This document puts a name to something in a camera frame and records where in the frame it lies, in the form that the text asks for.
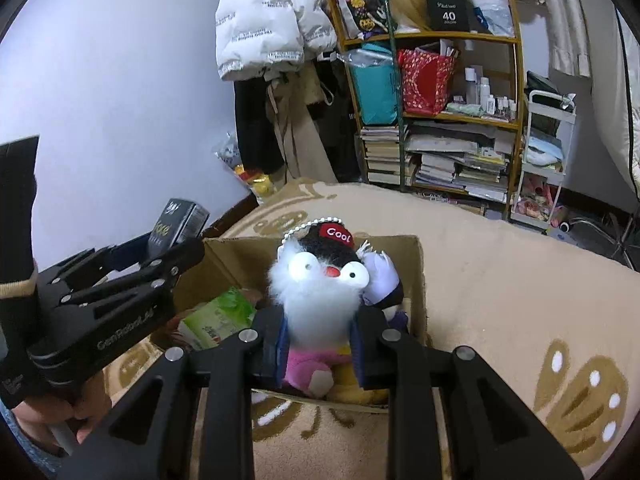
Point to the pink plush toy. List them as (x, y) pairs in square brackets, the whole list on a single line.
[(302, 372)]

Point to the purple white plush toy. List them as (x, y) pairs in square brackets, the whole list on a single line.
[(382, 280)]

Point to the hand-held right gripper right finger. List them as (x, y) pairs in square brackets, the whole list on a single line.
[(359, 360)]

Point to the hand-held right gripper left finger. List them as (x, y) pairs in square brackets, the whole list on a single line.
[(277, 355)]

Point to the black coat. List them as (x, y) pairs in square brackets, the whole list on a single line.
[(255, 130)]

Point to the clear bag of toys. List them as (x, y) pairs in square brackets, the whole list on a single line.
[(252, 180)]

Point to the wooden shelf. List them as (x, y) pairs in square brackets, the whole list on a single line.
[(450, 35)]

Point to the red gift bag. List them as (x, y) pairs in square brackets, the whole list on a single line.
[(425, 85)]

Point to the beige patterned blanket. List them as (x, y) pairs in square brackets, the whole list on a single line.
[(500, 285)]

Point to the black box with white print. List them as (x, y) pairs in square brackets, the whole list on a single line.
[(447, 12)]

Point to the metal stand legs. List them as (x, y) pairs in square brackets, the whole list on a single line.
[(617, 235)]

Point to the cardboard box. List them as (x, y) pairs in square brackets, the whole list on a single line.
[(397, 255)]

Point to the small black box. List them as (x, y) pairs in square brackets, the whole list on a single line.
[(177, 225)]

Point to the person's left hand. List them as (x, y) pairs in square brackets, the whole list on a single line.
[(40, 425)]

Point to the black hanging garment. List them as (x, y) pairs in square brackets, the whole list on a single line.
[(342, 125)]

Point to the group of cosmetic bottles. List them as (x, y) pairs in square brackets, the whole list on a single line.
[(487, 97)]

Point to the pink black printed bag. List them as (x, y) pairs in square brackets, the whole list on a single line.
[(360, 0)]

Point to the white puffer jacket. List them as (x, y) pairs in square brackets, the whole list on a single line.
[(255, 25)]

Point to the blond wig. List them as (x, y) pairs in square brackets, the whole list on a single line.
[(407, 5)]

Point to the beige trench coat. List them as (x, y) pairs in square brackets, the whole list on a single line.
[(300, 135)]

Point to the green snack packet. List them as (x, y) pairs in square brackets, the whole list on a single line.
[(220, 317)]

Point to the teal bag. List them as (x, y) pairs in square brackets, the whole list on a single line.
[(375, 90)]

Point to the white trolley cart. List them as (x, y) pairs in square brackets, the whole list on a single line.
[(542, 160)]

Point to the stack of old books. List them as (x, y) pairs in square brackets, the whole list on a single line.
[(382, 157)]

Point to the fluffy penguin plush black cap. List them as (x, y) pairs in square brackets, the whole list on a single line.
[(320, 305)]

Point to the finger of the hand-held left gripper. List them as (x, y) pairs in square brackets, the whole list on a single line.
[(95, 260), (170, 270)]

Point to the person's blue jeans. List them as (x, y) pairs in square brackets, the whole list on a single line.
[(20, 452)]

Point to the pile of magazines and books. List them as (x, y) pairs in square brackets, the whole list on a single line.
[(460, 165)]

